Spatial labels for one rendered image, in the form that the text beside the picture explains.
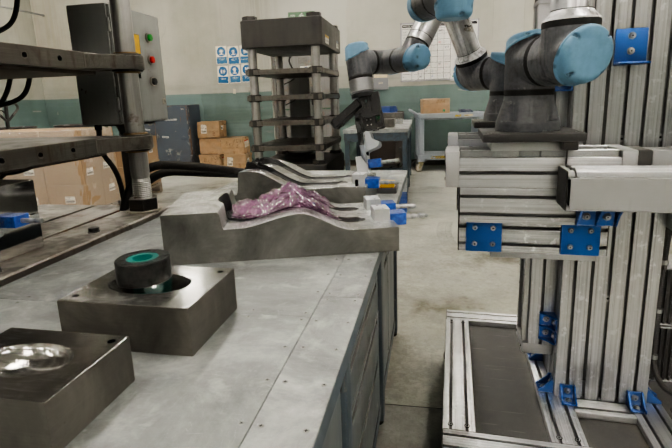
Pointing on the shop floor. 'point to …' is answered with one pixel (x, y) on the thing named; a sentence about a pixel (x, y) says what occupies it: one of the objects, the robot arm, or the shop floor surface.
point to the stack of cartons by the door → (222, 145)
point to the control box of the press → (150, 92)
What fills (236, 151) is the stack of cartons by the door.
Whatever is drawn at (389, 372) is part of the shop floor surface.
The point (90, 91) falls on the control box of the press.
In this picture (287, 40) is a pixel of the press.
